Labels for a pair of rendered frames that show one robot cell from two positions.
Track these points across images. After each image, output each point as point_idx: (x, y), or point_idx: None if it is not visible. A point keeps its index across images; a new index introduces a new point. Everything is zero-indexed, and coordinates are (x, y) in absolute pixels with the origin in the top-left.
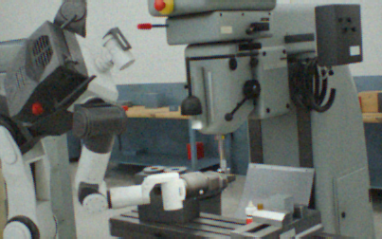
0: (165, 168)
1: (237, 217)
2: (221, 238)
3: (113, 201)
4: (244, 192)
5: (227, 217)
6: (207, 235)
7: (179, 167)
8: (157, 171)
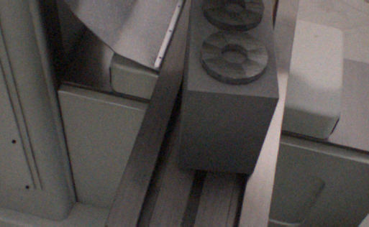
0: (221, 31)
1: (114, 40)
2: (294, 1)
3: None
4: (69, 3)
5: (182, 21)
6: (291, 21)
7: (208, 3)
8: (254, 39)
